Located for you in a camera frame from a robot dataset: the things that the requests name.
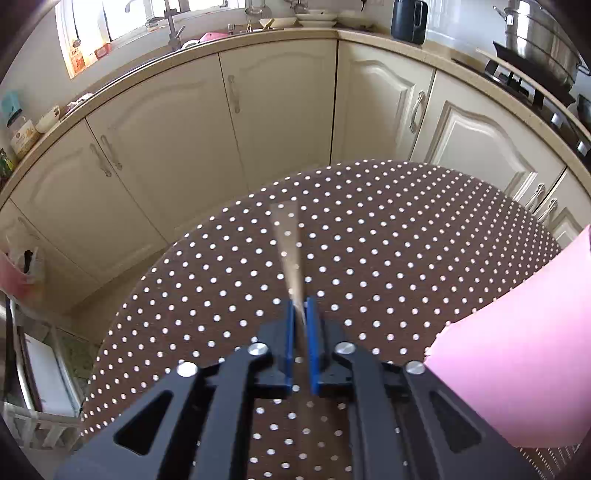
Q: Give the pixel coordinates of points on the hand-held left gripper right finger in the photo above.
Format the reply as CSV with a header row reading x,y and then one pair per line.
x,y
314,341

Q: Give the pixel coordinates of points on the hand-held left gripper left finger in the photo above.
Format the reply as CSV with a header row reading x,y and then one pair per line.
x,y
290,341

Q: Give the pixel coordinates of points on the long wooden chopstick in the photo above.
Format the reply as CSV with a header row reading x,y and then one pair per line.
x,y
288,249

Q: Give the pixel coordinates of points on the pink cylindrical cup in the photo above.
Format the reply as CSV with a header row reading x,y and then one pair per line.
x,y
508,346

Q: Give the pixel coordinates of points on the brown polka dot tablecloth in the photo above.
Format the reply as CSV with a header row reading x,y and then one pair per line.
x,y
392,254

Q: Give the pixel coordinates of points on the white plastic rack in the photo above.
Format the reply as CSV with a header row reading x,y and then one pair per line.
x,y
46,374

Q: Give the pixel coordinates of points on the pink plastic bag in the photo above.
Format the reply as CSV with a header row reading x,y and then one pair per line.
x,y
14,277

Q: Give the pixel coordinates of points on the beige kitchen countertop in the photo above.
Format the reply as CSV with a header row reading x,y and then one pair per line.
x,y
369,36

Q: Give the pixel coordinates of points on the pink plastic dish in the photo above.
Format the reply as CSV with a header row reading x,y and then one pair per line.
x,y
213,36

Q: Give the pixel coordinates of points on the steel sink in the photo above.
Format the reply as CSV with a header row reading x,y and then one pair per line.
x,y
189,42

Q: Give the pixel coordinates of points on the pale dish cloth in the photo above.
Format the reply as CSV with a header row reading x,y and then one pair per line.
x,y
79,102

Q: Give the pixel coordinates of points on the white bowl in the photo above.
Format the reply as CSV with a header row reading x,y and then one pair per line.
x,y
277,23

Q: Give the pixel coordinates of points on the stack of white plates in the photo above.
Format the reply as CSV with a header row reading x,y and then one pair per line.
x,y
316,19

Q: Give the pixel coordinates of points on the white patterned cup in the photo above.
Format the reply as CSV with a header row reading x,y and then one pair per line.
x,y
48,120

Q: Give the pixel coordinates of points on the black glass gas stove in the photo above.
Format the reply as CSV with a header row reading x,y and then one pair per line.
x,y
521,87

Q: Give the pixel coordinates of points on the small dark bottle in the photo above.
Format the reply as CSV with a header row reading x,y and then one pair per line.
x,y
7,164

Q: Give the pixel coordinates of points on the dark blue kettle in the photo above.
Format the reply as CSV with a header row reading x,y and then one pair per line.
x,y
408,21

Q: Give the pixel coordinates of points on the steel faucet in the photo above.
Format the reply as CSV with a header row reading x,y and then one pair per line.
x,y
173,27

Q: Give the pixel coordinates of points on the glass jar with label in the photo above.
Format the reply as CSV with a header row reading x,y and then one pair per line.
x,y
23,136

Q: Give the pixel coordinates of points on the small red cup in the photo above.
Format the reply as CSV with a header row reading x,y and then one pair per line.
x,y
103,49

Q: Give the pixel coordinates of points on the black portable cooker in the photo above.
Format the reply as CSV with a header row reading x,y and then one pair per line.
x,y
508,53

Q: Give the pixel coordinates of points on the orange bottle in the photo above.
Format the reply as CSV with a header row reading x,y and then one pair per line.
x,y
77,57

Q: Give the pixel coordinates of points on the light blue box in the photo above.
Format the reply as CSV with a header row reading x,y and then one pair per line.
x,y
11,102

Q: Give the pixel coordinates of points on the steel steamer pot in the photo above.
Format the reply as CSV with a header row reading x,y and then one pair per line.
x,y
540,41

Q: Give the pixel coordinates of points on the kitchen window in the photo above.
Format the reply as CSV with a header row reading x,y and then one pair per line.
x,y
92,18

